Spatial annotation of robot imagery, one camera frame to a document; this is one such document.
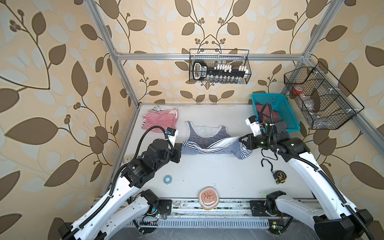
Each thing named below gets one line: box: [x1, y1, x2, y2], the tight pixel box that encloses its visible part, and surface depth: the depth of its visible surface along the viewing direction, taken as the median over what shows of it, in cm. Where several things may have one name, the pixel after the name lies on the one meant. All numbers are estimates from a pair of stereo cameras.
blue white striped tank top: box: [181, 121, 253, 160], surface depth 91 cm
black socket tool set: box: [192, 60, 249, 84], surface depth 86 cm
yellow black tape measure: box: [261, 158, 287, 185], surface depth 84 cm
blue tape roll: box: [163, 174, 173, 185], surface depth 86 cm
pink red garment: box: [272, 111, 280, 119], surface depth 114 cm
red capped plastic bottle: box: [292, 86, 310, 101], surface depth 84 cm
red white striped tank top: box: [141, 108, 179, 131], surface depth 108 cm
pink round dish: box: [198, 186, 220, 211], surface depth 77 cm
